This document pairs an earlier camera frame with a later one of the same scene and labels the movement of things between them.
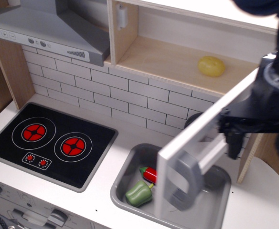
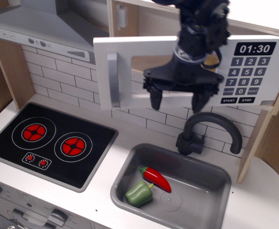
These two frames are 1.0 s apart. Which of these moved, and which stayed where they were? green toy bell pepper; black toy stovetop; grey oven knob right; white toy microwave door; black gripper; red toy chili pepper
Moved: white toy microwave door; black gripper
Stayed: black toy stovetop; grey oven knob right; red toy chili pepper; green toy bell pepper
